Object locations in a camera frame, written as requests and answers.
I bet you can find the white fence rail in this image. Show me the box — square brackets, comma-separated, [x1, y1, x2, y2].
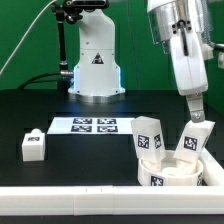
[0, 186, 224, 216]
[200, 149, 224, 187]

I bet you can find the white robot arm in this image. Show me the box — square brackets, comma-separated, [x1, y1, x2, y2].
[66, 0, 224, 123]

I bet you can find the white cable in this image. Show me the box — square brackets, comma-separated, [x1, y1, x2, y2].
[0, 0, 58, 77]

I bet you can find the black cable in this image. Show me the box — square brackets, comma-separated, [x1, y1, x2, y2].
[17, 72, 73, 90]

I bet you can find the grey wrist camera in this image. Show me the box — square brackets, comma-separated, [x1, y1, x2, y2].
[218, 52, 224, 69]

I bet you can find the white front fence rail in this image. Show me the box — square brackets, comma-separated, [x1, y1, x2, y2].
[0, 186, 224, 216]

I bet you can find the white round stool seat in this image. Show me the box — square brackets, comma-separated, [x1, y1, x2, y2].
[138, 150, 204, 186]

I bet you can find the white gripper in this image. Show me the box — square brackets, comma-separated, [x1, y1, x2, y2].
[170, 32, 208, 123]

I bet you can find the white fiducial marker sheet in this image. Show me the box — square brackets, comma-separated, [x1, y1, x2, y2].
[48, 117, 132, 135]

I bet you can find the white right fence rail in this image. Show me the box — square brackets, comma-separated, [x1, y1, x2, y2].
[200, 149, 224, 187]

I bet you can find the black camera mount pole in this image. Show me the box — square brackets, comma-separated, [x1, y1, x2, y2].
[52, 0, 113, 97]

